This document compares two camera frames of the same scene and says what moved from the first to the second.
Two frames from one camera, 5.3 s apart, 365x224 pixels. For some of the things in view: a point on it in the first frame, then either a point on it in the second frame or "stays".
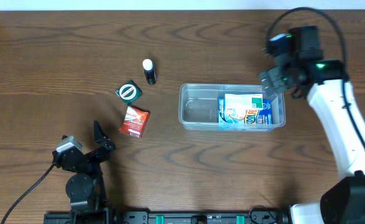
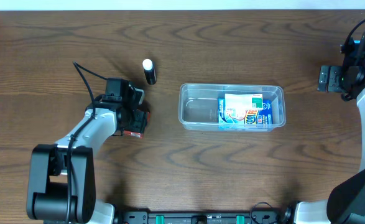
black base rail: (127, 218) stays
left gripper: (94, 153) → (138, 121)
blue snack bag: (245, 119) stays
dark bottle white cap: (150, 72) stays
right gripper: (273, 79) → (330, 78)
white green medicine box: (244, 101) stays
